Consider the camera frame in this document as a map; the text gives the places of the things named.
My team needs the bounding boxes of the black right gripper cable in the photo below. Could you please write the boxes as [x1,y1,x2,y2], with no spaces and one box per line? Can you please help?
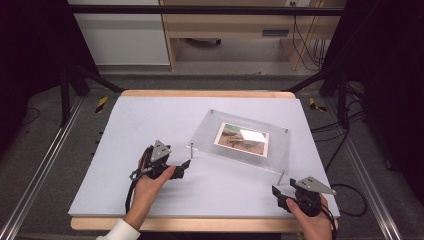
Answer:
[319,203,337,240]

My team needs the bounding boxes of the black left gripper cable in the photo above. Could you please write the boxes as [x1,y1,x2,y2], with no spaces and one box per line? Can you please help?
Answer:
[124,169,143,215]

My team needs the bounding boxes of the wooden desk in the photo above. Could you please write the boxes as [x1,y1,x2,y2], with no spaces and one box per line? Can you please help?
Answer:
[159,0,348,72]

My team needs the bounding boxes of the painting print of boats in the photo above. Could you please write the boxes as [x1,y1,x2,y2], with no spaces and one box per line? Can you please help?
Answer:
[213,122,270,158]

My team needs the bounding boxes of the black hanging cables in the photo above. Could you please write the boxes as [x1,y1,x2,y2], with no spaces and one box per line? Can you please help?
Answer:
[290,1,330,72]

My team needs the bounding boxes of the yellow black floor tape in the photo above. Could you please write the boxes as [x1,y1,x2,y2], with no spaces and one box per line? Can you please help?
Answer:
[94,96,109,115]
[308,97,329,113]

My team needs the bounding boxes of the aluminium floor rail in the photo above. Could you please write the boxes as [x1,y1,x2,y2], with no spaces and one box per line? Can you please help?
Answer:
[0,96,85,240]
[323,98,404,240]

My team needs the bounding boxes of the white board mat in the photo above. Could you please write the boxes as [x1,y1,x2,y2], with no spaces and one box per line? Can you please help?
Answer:
[68,96,341,219]

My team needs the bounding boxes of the black floor cables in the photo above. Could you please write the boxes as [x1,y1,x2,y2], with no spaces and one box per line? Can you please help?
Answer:
[310,99,368,218]

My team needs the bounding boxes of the black horizontal bar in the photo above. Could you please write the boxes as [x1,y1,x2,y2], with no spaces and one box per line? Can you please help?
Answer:
[66,4,346,17]

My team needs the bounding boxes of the person's right hand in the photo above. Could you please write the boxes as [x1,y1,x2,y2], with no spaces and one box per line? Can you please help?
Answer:
[287,196,336,240]

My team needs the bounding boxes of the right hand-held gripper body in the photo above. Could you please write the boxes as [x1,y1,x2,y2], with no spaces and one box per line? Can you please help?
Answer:
[287,176,337,218]

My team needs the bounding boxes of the black metal stand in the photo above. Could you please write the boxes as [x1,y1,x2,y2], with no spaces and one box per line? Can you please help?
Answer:
[59,63,125,128]
[285,64,352,130]

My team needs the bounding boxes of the clear acrylic photo frame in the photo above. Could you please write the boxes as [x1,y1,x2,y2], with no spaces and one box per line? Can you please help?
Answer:
[186,108,292,186]

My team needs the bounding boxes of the thin black floor cable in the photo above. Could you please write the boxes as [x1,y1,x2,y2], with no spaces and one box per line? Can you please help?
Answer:
[19,107,41,128]

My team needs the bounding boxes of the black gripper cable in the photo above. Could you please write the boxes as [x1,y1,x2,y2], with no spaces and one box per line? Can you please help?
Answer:
[124,169,143,215]
[319,203,337,240]

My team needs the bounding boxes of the grey desk label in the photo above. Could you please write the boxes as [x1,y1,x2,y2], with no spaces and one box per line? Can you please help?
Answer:
[261,29,290,37]

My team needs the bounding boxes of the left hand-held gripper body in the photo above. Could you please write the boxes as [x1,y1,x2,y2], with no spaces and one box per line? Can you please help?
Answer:
[138,139,173,181]

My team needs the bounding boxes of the black curtain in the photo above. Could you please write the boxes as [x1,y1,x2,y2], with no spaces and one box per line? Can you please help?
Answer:
[320,0,424,206]
[0,0,100,158]

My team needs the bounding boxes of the white wall socket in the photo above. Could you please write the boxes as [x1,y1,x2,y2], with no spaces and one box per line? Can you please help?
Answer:
[284,0,312,8]

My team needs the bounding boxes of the person's left hand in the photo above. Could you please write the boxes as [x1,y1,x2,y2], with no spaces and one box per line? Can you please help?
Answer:
[128,165,176,223]

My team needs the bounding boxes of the white cabinet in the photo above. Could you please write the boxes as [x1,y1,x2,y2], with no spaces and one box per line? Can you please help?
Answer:
[67,0,171,66]

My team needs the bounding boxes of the wooden table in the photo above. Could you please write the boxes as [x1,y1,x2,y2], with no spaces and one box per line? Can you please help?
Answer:
[70,89,339,234]

